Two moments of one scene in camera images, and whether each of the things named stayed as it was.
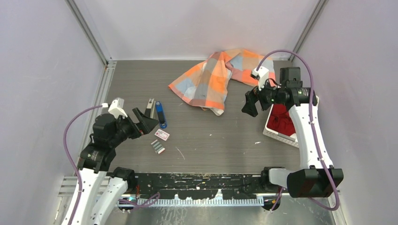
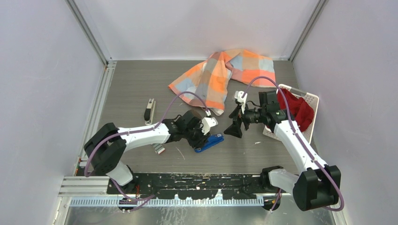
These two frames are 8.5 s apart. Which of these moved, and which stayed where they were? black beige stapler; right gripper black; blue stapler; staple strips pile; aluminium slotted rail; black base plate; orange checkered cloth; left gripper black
Moved: right gripper black; blue stapler; left gripper black
Stayed: aluminium slotted rail; black base plate; staple strips pile; orange checkered cloth; black beige stapler
